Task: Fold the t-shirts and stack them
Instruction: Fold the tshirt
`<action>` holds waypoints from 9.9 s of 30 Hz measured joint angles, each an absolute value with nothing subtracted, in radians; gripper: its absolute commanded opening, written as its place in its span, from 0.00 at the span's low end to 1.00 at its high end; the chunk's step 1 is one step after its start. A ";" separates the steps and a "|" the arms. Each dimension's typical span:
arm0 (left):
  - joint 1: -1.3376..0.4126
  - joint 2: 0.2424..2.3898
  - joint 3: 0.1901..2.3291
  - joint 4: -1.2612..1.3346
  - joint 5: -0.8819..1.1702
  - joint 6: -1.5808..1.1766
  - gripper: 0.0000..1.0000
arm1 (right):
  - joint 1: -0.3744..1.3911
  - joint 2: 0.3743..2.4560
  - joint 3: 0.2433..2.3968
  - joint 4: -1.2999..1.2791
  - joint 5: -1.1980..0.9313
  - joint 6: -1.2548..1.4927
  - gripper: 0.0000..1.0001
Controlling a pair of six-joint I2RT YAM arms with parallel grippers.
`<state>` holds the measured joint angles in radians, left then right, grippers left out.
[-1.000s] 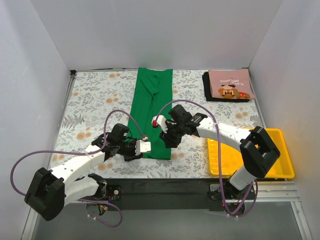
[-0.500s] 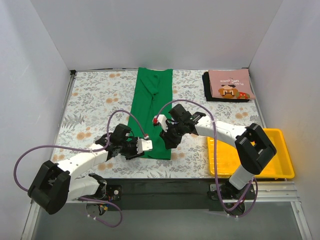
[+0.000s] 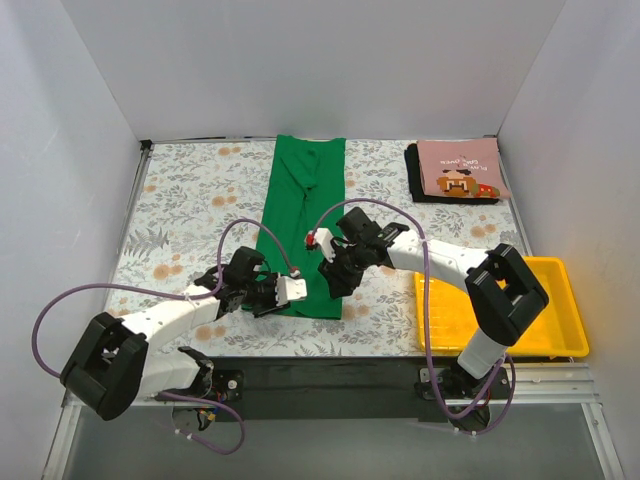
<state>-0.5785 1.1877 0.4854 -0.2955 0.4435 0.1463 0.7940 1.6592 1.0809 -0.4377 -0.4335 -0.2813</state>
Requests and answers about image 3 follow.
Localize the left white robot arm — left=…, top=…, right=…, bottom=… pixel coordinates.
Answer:
left=60, top=247, right=307, bottom=420

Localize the black folded t shirt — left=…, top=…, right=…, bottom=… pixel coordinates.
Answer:
left=404, top=143, right=500, bottom=205

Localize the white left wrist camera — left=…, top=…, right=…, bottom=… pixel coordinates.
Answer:
left=275, top=269, right=307, bottom=306

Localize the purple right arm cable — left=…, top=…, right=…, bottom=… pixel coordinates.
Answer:
left=305, top=198, right=517, bottom=437

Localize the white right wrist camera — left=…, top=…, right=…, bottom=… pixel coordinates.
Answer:
left=305, top=228, right=336, bottom=263

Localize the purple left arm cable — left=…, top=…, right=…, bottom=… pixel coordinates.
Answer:
left=31, top=217, right=304, bottom=455

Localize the pink folded t shirt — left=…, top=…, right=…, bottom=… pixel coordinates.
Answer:
left=417, top=138, right=511, bottom=201

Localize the yellow plastic tray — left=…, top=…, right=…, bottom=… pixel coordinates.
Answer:
left=413, top=257, right=590, bottom=359

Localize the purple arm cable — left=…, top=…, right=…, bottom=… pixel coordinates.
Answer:
left=305, top=198, right=517, bottom=437
left=31, top=217, right=304, bottom=455

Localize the green t shirt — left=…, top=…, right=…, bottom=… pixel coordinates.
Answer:
left=261, top=135, right=346, bottom=320

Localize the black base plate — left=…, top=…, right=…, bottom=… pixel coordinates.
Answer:
left=154, top=357, right=514, bottom=421

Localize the aluminium mounting rail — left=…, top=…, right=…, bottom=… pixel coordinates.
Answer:
left=62, top=363, right=601, bottom=409

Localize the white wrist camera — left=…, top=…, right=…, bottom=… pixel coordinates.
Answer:
left=305, top=228, right=336, bottom=263
left=275, top=269, right=307, bottom=306

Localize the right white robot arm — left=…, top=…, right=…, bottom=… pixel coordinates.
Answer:
left=305, top=207, right=549, bottom=398

